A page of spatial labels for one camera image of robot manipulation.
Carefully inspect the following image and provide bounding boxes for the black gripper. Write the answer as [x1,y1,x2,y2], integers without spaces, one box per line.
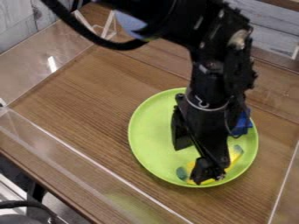
[170,93,235,186]

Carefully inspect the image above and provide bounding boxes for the blue plastic block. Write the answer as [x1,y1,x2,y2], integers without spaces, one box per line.
[231,109,254,137]

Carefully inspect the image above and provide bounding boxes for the green round plate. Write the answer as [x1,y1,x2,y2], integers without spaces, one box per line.
[127,87,259,188]

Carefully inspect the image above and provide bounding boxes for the yellow toy banana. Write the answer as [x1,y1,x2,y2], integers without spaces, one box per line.
[175,145,244,186]

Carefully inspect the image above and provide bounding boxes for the black cable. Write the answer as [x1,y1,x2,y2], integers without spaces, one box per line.
[0,199,56,224]

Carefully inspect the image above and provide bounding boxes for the clear acrylic corner bracket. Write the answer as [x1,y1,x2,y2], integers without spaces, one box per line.
[74,10,118,40]

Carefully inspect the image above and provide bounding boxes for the clear acrylic enclosure wall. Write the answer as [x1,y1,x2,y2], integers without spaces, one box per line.
[0,107,192,224]

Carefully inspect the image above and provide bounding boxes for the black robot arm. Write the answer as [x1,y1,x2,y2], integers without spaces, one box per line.
[42,0,258,185]

